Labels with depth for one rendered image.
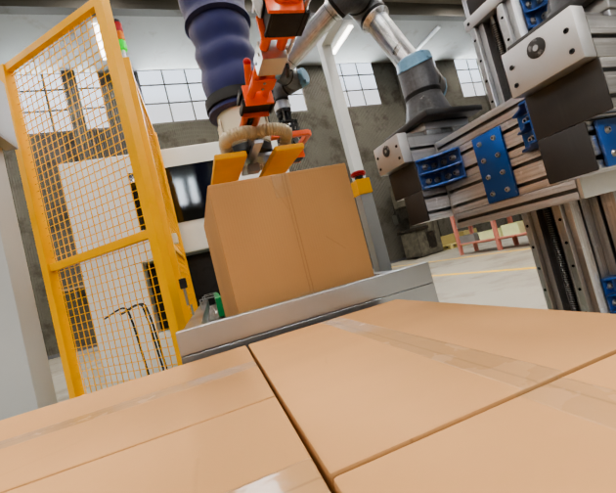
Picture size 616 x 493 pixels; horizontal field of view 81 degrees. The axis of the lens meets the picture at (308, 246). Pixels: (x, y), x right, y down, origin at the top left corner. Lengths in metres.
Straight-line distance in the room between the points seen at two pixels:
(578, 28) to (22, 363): 1.83
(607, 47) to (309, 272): 0.75
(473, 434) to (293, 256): 0.74
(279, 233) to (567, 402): 0.77
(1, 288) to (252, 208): 1.08
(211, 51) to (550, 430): 1.32
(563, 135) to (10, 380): 1.82
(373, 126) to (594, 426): 12.60
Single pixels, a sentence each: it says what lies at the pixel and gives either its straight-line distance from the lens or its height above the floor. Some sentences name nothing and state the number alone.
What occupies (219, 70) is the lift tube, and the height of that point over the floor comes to 1.38.
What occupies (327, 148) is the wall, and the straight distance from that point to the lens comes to 11.71.
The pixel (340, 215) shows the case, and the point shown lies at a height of 0.80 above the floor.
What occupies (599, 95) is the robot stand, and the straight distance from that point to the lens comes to 0.81.
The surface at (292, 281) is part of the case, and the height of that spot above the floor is 0.65.
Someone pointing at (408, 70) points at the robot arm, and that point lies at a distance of 1.32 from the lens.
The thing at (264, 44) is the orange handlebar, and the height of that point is 1.18.
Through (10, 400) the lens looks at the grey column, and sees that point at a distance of 1.78.
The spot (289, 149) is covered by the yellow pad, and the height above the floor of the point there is 1.06.
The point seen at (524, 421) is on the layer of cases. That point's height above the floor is 0.54.
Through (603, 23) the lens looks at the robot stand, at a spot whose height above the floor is 0.96.
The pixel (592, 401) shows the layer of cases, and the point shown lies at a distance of 0.35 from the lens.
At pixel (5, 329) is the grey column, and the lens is 1.75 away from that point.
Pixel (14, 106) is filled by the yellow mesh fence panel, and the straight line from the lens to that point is 2.55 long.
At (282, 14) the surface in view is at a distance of 0.81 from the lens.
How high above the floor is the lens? 0.69
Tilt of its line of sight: 2 degrees up
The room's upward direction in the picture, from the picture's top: 14 degrees counter-clockwise
